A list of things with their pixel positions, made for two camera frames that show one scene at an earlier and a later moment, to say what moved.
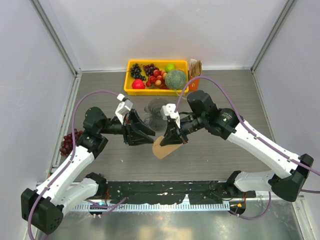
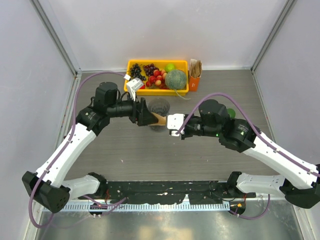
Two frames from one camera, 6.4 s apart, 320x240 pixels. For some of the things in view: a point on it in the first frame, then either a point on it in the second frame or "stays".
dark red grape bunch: (149, 69) stays
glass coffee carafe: (154, 109) stays
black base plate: (173, 191) stays
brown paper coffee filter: (161, 152) to (162, 120)
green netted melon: (175, 79) stays
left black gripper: (135, 130) to (141, 114)
